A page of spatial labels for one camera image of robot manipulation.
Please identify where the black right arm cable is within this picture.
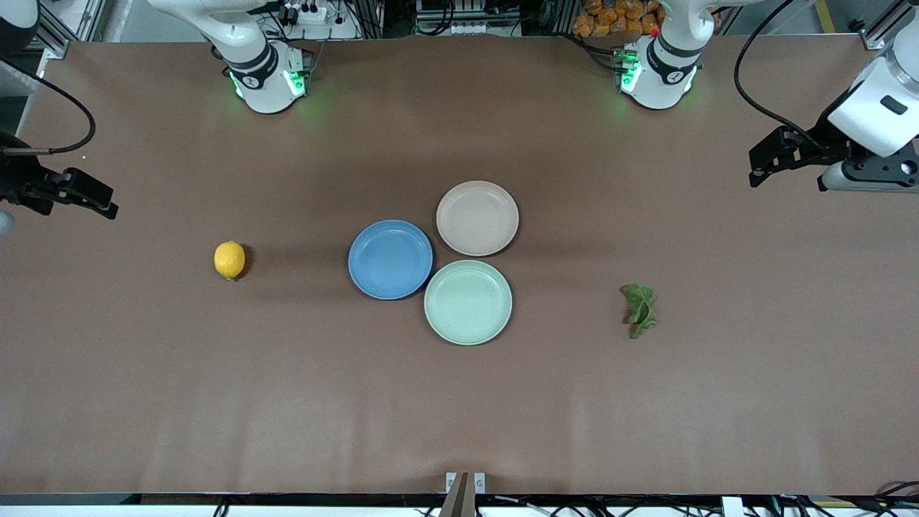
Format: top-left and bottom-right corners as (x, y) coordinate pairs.
(0, 56), (97, 157)

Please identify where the blue plate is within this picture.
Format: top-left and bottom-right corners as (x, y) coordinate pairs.
(347, 219), (434, 301)

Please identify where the bag of orange items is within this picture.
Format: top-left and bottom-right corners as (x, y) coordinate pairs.
(572, 0), (663, 38)

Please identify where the green lettuce leaf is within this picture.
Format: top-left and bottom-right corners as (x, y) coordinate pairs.
(620, 283), (661, 340)

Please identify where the white power strip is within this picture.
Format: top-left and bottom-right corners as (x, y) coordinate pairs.
(276, 0), (337, 27)

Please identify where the aluminium frame profile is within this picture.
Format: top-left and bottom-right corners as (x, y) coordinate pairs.
(32, 0), (108, 60)
(847, 0), (916, 51)

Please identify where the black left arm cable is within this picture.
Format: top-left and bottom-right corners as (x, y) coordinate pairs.
(733, 0), (837, 153)

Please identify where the yellow lemon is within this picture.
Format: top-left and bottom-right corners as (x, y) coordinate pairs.
(214, 241), (246, 281)

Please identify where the beige pink plate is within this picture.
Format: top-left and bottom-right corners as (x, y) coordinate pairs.
(436, 180), (520, 257)

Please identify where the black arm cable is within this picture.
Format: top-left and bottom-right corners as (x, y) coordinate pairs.
(0, 56), (97, 157)
(733, 0), (837, 153)

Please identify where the metal table edge bracket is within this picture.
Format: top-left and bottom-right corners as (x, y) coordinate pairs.
(439, 471), (488, 517)

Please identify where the pale green plate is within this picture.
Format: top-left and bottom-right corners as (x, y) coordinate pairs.
(424, 259), (513, 346)

